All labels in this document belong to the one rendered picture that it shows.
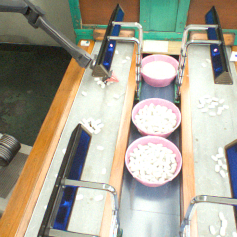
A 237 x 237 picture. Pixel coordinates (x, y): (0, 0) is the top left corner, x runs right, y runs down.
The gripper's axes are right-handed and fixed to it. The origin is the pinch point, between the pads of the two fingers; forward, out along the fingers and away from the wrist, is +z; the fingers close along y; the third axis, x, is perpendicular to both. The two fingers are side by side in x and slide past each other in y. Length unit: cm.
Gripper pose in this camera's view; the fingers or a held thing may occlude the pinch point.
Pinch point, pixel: (117, 80)
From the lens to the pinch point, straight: 167.8
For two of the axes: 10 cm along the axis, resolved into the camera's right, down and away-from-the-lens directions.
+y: 1.3, -7.5, 6.5
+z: 8.0, 4.7, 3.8
